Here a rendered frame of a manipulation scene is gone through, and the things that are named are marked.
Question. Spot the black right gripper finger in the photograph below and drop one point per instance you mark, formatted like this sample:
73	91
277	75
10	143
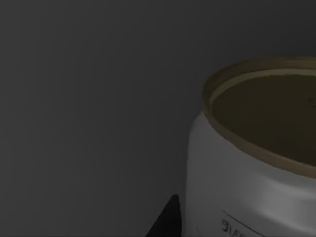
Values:
169	220

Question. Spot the white can with gold top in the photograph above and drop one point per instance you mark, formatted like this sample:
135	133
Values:
237	177

